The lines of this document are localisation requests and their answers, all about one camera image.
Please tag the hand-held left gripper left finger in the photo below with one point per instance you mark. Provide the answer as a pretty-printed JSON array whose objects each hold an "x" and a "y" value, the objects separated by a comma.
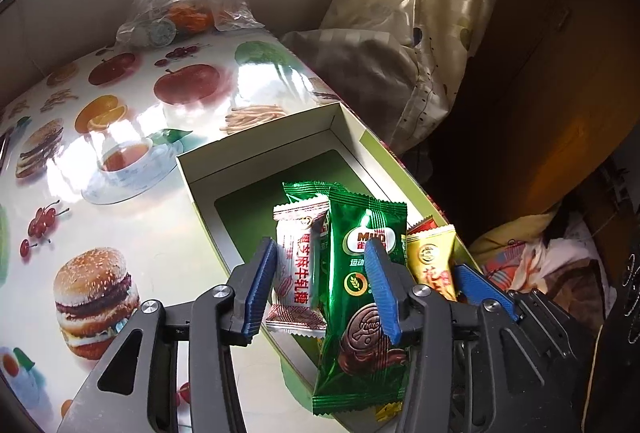
[{"x": 257, "y": 294}]

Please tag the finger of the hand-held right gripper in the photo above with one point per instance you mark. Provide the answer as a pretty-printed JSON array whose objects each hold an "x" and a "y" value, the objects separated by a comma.
[{"x": 480, "y": 285}]

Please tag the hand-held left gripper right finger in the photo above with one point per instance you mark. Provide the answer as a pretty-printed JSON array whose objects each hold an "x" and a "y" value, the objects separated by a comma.
[{"x": 382, "y": 294}]

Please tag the white red nougat packet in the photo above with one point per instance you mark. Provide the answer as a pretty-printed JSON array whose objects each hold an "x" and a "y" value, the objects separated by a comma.
[{"x": 300, "y": 263}]

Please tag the small yellow snack packet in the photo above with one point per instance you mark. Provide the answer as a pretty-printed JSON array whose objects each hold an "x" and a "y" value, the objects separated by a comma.
[{"x": 431, "y": 258}]

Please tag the green chocolate wafer packet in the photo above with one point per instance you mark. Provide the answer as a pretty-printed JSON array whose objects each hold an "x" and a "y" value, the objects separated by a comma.
[{"x": 350, "y": 238}]

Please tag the red black snack packet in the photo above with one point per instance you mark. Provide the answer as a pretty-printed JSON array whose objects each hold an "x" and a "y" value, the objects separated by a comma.
[{"x": 425, "y": 228}]

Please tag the green cardboard box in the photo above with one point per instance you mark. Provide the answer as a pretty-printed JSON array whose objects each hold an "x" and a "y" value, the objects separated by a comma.
[{"x": 250, "y": 203}]

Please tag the colourful cloth pile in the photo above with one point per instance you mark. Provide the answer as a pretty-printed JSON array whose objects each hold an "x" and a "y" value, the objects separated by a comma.
[{"x": 525, "y": 258}]

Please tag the brown wooden cabinet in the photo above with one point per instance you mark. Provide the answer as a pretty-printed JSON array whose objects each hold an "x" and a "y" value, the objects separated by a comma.
[{"x": 575, "y": 88}]

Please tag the grey dotted cloth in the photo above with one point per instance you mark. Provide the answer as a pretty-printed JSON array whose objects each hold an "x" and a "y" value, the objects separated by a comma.
[{"x": 360, "y": 63}]

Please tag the round foil lid cup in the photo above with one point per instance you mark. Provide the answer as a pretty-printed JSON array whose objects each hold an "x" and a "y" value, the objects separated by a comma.
[{"x": 161, "y": 33}]

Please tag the orange fruit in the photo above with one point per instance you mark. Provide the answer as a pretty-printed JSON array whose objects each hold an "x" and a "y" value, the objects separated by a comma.
[{"x": 190, "y": 15}]

